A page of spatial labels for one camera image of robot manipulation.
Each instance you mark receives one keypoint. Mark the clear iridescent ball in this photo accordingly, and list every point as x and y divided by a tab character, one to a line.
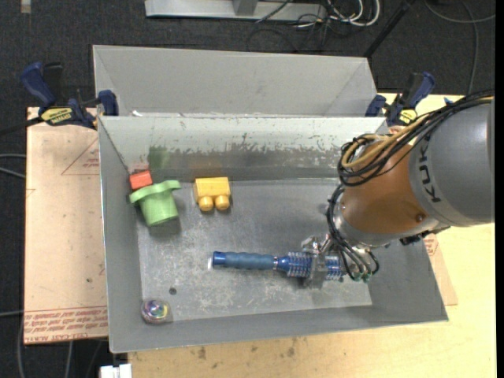
156	310

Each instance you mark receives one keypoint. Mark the yellow toy brick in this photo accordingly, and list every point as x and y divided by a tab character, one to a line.
211	190

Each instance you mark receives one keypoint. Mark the green flanged cylinder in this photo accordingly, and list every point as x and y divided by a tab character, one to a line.
156	206

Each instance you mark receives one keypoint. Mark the black cylinder on white bracket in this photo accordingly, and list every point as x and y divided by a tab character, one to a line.
413	238

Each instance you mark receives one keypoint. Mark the grey metal bin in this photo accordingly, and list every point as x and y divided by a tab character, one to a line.
252	227

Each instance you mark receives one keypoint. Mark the small red block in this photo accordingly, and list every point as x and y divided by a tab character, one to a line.
140	180

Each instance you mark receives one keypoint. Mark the blue hairbrush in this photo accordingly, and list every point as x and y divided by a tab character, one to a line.
248	260

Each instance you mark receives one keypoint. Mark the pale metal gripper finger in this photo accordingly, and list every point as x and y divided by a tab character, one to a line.
320	261
317	279

